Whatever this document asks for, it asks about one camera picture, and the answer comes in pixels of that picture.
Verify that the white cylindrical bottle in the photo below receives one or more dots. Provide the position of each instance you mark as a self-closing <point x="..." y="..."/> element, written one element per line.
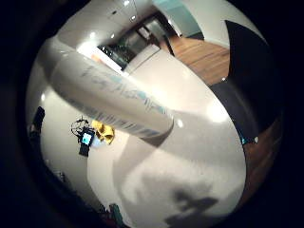
<point x="107" y="91"/>

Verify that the black phone with lit screen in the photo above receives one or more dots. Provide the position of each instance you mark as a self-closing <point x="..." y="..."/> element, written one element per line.
<point x="86" y="139"/>

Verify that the yellow soft toy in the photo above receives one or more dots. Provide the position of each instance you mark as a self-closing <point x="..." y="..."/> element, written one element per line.
<point x="105" y="131"/>

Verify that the teal object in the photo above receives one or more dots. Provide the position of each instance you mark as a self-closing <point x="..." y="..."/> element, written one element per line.
<point x="116" y="212"/>

